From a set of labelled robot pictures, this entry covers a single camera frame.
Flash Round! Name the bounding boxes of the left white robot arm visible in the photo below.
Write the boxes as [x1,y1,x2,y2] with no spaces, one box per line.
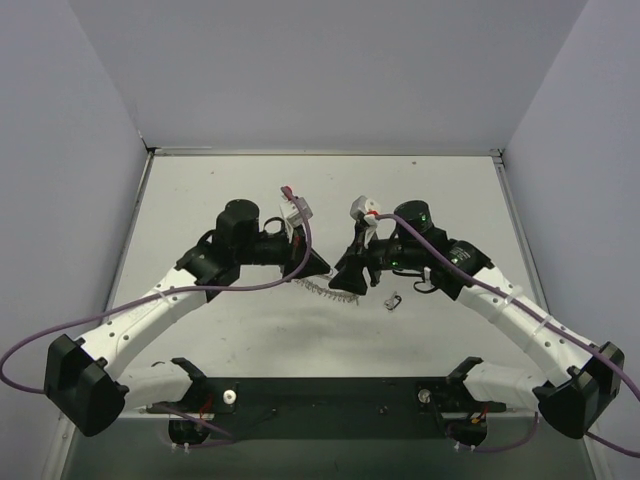
[44,195,331,437]

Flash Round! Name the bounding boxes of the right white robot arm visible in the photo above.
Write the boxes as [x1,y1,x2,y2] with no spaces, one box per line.
[329,196,624,439]

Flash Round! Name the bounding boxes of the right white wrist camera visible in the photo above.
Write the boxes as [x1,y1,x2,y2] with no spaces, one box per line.
[349,195,381,226]

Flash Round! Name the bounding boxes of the large metal keyring with loops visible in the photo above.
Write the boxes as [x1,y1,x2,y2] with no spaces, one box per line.
[293,275,359,305]

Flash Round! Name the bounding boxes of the small silver key clip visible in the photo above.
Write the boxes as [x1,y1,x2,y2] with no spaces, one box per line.
[383,291,403,312]

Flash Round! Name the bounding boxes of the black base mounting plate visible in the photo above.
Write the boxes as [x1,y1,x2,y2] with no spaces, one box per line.
[167,377,506,447]

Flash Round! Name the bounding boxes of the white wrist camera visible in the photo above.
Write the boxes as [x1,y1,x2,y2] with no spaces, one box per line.
[279,197,313,229]
[349,195,381,226]

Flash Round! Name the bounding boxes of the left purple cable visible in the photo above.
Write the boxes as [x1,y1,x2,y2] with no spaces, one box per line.
[0,185,315,449]

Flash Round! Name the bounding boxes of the aluminium front rail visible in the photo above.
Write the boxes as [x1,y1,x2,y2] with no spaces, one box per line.
[59,404,166,421]

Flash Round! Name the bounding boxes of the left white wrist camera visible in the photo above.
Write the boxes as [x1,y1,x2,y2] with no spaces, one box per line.
[279,197,313,229]

